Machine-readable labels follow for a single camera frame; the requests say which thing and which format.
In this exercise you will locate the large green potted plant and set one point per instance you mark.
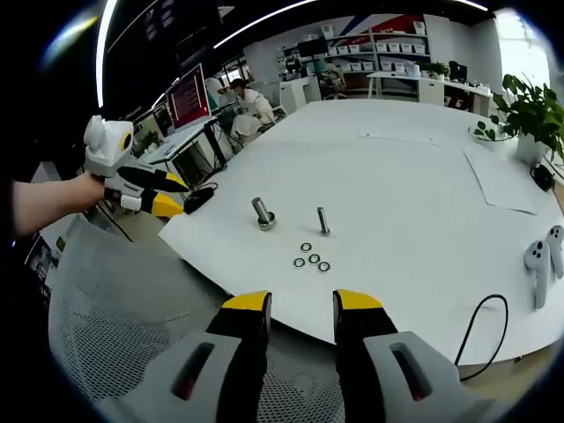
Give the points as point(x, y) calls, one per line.
point(535, 110)

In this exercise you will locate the white standing desk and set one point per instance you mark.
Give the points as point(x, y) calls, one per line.
point(180, 141)

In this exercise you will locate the black monitor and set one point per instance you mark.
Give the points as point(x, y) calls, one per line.
point(313, 47)

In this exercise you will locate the large threaded steel stud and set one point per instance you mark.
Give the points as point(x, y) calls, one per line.
point(261, 210)

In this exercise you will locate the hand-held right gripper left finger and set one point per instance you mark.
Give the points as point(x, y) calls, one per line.
point(220, 365)

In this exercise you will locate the long white desk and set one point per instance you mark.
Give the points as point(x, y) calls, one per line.
point(432, 88)

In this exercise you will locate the grey mesh chair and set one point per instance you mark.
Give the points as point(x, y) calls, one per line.
point(123, 317)

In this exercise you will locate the laptop with red screen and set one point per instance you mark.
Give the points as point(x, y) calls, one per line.
point(189, 94)

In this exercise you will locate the white paper sheet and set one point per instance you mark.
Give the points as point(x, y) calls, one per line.
point(502, 180)

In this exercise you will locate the grey handheld controller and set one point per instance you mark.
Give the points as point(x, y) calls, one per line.
point(539, 273)
point(557, 247)

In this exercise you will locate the black computer mouse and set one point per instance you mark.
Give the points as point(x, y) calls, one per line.
point(197, 200)

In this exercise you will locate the shelf with white bins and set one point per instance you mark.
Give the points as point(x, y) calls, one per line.
point(383, 46)

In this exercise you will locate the small threaded steel stud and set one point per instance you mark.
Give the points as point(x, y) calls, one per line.
point(323, 220)

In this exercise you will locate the large steel washer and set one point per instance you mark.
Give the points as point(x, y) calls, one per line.
point(269, 225)

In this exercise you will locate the small black device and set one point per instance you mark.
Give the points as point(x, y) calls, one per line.
point(543, 177)

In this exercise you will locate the person's left hand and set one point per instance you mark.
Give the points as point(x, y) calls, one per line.
point(90, 191)

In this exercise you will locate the small plant in bowl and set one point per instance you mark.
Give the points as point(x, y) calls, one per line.
point(484, 131)

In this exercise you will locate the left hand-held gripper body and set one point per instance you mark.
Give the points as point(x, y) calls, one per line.
point(103, 150)

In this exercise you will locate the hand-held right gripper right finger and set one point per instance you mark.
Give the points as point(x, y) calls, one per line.
point(379, 365)

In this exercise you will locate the small steel washer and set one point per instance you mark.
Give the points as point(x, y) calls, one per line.
point(310, 258)
point(302, 246)
point(321, 266)
point(296, 263)

